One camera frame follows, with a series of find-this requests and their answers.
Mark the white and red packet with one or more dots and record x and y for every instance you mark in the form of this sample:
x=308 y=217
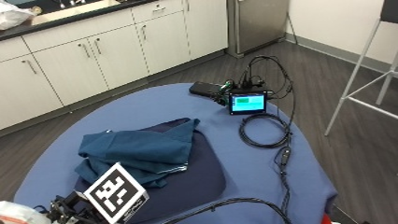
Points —
x=20 y=214

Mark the white cube with black markers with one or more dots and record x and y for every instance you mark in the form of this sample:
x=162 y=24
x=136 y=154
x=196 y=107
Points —
x=116 y=193

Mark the teal garment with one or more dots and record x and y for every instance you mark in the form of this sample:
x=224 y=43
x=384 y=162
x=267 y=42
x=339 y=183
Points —
x=142 y=149

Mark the dark navy cloth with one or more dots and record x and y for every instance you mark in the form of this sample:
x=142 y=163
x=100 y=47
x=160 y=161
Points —
x=199 y=177

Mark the blue tablecloth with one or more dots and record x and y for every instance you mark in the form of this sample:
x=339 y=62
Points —
x=249 y=161

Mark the white kitchen cabinet unit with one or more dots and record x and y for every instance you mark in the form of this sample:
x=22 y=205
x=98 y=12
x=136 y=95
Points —
x=104 y=56

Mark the black box device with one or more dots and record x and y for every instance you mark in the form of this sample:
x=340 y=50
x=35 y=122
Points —
x=205 y=88

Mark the small monitor with lit screen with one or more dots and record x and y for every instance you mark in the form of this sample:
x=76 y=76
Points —
x=248 y=103

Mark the dark countertop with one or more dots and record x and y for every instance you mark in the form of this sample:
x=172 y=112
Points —
x=62 y=21

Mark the white plastic bag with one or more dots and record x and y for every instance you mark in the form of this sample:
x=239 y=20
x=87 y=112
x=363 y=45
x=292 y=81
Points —
x=12 y=15

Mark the red object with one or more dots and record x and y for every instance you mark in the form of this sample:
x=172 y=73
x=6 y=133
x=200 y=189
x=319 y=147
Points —
x=327 y=219

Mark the stainless steel refrigerator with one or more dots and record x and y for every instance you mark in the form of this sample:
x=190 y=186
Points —
x=259 y=23

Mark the white metal stool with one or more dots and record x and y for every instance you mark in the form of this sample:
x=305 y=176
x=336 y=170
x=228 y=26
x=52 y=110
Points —
x=365 y=77

